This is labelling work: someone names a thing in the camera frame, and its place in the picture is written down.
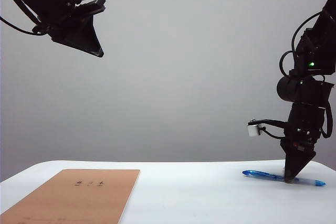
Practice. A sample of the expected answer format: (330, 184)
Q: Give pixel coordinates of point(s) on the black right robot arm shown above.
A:
(315, 51)

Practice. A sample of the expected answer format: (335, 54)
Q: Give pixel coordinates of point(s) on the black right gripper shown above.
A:
(303, 127)

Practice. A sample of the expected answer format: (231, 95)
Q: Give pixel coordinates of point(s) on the blue translucent pen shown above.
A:
(260, 175)

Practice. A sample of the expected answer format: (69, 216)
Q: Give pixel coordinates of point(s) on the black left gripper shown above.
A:
(59, 16)

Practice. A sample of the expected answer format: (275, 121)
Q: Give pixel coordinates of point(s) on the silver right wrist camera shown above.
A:
(253, 128)

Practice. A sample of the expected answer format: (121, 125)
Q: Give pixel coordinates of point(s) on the brown kraft notebook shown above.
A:
(76, 200)

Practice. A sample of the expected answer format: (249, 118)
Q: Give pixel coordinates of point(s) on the black right camera bracket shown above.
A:
(274, 123)

